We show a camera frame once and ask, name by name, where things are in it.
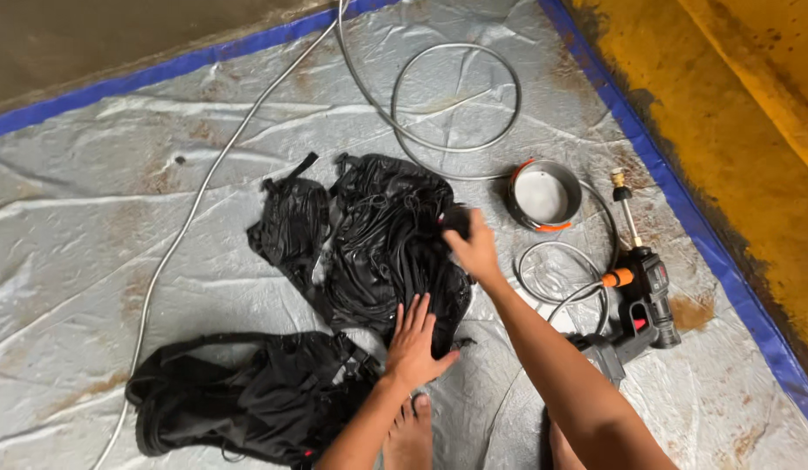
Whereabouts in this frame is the person's right hand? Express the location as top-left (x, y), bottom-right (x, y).
top-left (441, 209), bottom-right (507, 289)

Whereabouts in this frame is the grey tarp with blue edge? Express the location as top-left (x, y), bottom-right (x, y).
top-left (0, 0), bottom-right (808, 470)

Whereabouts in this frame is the black orange pressure washer gun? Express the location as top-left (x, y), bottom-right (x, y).
top-left (566, 168), bottom-right (683, 387)

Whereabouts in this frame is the person's right foot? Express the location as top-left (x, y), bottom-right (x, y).
top-left (548, 418), bottom-right (588, 470)

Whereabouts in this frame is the person's left hand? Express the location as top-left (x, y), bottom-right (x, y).
top-left (384, 292), bottom-right (461, 393)

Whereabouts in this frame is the person's foot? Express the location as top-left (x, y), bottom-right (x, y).
top-left (548, 418), bottom-right (588, 470)
top-left (382, 393), bottom-right (435, 470)

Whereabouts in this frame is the black backpack with straps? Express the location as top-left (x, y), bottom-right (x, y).
top-left (125, 330), bottom-right (384, 470)

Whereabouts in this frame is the black wet bag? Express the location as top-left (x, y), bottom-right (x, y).
top-left (246, 152), bottom-right (477, 360)

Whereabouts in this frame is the black scrub brush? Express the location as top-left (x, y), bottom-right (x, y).
top-left (441, 205), bottom-right (474, 240)

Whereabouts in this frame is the person's left foot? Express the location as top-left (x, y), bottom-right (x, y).
top-left (382, 393), bottom-right (435, 470)

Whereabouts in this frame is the grey water hose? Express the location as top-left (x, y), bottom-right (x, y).
top-left (91, 0), bottom-right (621, 470)

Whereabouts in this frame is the grey collapsible bucket orange rim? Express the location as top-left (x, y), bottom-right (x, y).
top-left (506, 158), bottom-right (583, 234)

